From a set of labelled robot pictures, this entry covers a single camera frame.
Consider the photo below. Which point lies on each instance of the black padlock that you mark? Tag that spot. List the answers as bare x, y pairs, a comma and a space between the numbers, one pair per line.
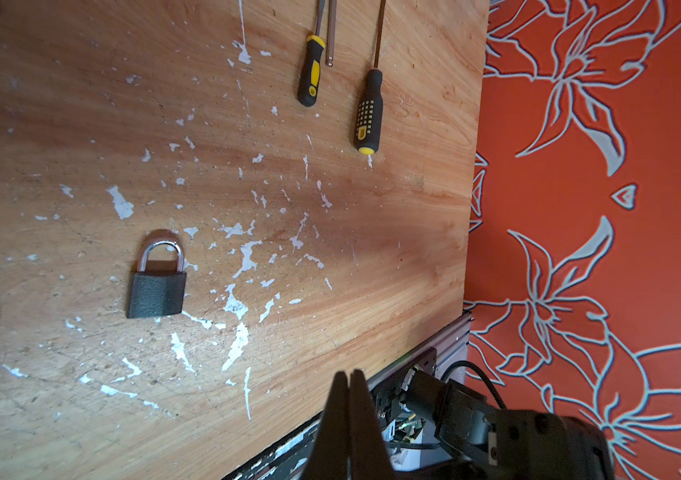
157, 293

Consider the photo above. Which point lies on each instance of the yellow black screwdriver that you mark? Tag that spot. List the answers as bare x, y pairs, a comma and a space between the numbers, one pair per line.
369, 115

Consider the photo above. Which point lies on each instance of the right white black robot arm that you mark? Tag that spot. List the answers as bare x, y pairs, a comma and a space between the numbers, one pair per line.
484, 442

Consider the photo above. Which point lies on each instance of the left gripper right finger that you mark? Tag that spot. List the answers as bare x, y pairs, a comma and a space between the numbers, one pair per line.
368, 456

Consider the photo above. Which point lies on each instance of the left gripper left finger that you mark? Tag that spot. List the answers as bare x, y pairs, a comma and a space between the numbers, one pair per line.
330, 456

